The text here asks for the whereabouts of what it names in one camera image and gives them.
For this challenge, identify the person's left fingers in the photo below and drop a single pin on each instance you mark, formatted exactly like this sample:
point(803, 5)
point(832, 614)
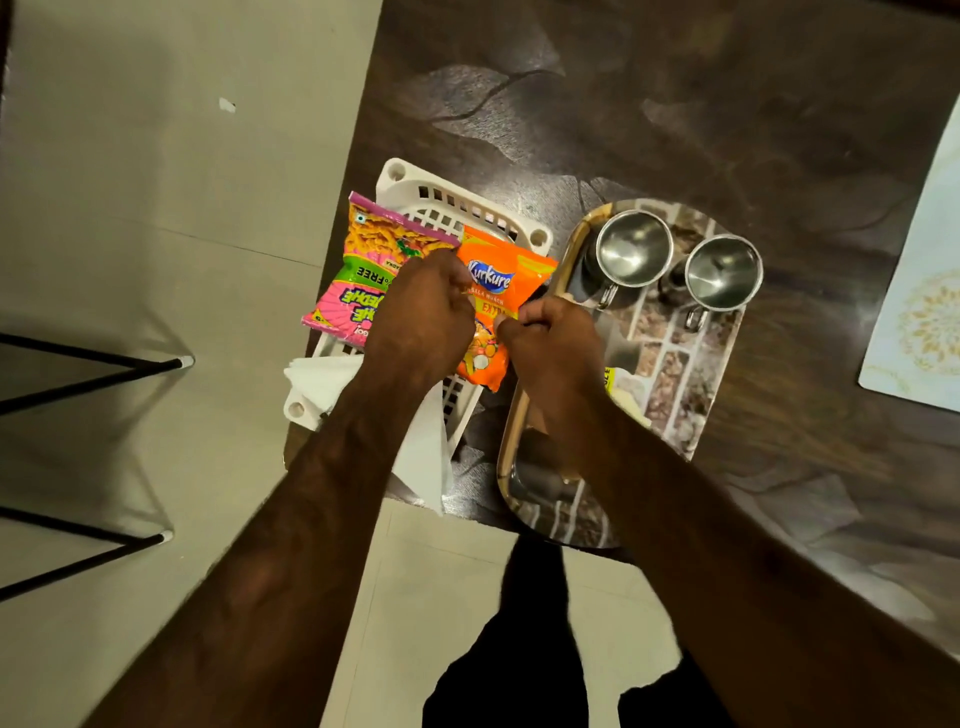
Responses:
point(454, 274)

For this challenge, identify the pink snack packet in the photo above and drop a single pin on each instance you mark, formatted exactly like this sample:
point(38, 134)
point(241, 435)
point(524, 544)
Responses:
point(366, 279)

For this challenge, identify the black metal hairpin leg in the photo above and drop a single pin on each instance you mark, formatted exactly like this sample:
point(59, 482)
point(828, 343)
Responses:
point(90, 364)
point(82, 534)

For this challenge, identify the white plastic basket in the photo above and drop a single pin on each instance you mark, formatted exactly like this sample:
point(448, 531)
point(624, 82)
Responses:
point(450, 201)

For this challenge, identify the person's right forearm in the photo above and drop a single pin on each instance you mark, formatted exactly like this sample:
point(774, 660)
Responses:
point(735, 592)

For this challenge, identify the orange snack packet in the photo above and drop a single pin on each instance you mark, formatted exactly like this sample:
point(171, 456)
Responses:
point(510, 276)

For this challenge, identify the black trousers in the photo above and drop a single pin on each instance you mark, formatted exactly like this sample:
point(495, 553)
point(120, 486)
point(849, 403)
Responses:
point(517, 660)

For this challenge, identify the white paper napkin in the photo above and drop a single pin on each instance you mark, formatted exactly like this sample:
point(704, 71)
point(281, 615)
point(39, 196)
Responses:
point(427, 459)

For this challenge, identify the stone pattern serving tray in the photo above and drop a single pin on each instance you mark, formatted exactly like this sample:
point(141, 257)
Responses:
point(675, 375)

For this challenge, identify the person's right fingers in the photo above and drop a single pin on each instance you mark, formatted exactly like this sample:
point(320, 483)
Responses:
point(525, 319)

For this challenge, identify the person's left forearm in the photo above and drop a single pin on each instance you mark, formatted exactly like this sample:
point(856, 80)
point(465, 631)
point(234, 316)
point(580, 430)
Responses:
point(300, 555)

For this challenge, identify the person's left hand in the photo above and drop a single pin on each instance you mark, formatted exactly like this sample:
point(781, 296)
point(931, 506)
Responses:
point(416, 322)

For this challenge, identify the pale placemat with gold motif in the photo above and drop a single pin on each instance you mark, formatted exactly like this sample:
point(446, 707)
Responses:
point(922, 300)

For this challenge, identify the person's right hand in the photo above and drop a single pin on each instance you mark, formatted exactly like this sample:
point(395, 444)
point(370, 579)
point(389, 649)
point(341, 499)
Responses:
point(559, 360)

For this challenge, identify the small yellow white sachet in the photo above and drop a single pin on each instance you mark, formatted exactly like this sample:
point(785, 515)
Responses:
point(621, 388)

